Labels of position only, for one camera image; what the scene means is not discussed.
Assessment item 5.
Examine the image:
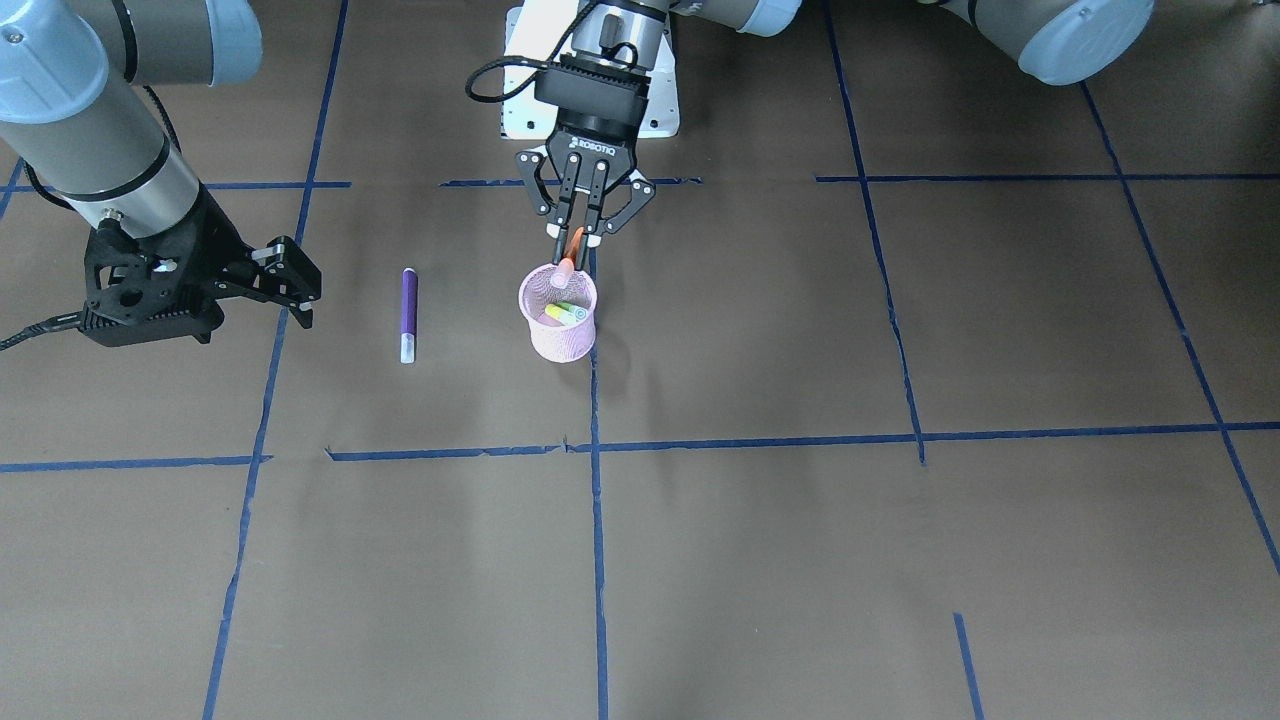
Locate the camera cable black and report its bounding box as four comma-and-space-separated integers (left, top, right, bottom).
0, 311, 84, 351
465, 0, 602, 105

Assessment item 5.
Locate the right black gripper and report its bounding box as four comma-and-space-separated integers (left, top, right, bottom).
160, 190, 323, 329

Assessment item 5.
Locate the pink mesh pen holder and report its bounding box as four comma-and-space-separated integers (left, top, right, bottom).
518, 264, 598, 363

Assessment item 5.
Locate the white pillar with base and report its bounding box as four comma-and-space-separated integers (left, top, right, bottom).
498, 1, 682, 141

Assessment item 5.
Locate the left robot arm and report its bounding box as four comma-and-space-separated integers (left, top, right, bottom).
483, 1, 1158, 269

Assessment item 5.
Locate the purple highlighter pen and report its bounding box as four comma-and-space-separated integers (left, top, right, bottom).
399, 266, 419, 364

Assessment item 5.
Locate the yellow highlighter pen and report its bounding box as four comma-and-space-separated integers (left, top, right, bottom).
544, 304, 581, 327

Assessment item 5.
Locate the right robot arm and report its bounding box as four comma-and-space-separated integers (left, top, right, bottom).
1, 1, 323, 347

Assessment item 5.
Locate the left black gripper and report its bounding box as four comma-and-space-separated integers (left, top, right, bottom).
516, 55, 657, 263

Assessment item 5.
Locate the orange highlighter pen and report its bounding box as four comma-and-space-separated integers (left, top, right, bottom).
550, 227, 585, 290

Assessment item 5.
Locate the green highlighter pen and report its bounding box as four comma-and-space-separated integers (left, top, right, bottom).
552, 301, 588, 325

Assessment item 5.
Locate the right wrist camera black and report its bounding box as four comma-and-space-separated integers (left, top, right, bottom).
78, 218, 225, 347

